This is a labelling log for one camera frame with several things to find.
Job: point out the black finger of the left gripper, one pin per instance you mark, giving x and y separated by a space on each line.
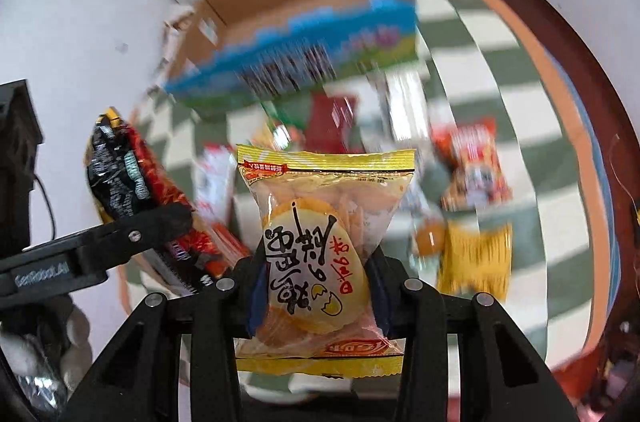
81 260

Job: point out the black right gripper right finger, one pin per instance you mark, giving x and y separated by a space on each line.
500 374

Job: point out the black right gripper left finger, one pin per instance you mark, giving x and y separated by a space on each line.
136 376

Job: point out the yellow snack bag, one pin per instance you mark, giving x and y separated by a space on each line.
476 262

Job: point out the black red snack packet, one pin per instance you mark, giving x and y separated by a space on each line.
126 179

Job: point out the yellow egg cracker packet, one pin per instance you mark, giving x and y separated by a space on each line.
322 217

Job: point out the orange panda snack bag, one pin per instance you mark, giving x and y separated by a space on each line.
477 180

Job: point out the orange jelly cup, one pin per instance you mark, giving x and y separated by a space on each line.
430 238

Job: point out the dark red snack packet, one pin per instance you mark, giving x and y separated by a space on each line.
330 124

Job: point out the colourful candy bag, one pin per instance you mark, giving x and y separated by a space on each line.
279 130

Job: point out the green checkered table mat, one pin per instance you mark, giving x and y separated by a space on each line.
480 62

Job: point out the blue printed cardboard box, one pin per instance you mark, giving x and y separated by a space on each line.
237 52

